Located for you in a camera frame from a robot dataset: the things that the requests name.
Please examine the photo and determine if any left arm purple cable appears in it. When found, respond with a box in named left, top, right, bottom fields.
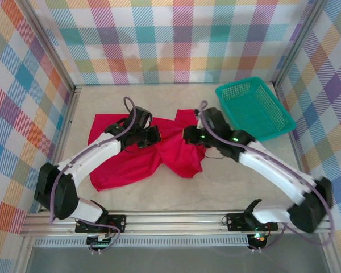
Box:
left=49, top=96, right=122, bottom=254

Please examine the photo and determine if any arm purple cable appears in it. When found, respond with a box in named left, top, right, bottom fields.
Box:
left=198, top=99, right=336, bottom=253
left=49, top=96, right=122, bottom=254

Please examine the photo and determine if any red t-shirt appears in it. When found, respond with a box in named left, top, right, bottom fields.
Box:
left=88, top=109, right=208, bottom=193

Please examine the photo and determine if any aluminium side rail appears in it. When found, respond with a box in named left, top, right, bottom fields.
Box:
left=36, top=84, right=83, bottom=214
left=274, top=84, right=316, bottom=211

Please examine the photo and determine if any aluminium frame leg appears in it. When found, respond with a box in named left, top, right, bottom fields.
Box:
left=319, top=233, right=341, bottom=273
left=14, top=235, right=36, bottom=273

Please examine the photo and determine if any aluminium frame post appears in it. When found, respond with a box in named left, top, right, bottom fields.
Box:
left=15, top=0, right=82, bottom=94
left=272, top=0, right=329, bottom=88

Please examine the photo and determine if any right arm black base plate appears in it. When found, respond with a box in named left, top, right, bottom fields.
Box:
left=226, top=212, right=279, bottom=231

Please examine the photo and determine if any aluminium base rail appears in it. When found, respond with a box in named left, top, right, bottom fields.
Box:
left=19, top=209, right=335, bottom=237

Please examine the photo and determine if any grey slotted cable duct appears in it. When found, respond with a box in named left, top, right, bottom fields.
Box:
left=34, top=237, right=249, bottom=248

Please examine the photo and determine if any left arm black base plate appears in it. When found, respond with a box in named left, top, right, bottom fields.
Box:
left=74, top=214, right=127, bottom=234

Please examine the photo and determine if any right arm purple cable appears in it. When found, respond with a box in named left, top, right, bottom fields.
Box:
left=198, top=99, right=336, bottom=253

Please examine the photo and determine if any teal plastic mesh basket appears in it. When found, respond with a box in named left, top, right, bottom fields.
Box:
left=215, top=76, right=297, bottom=142

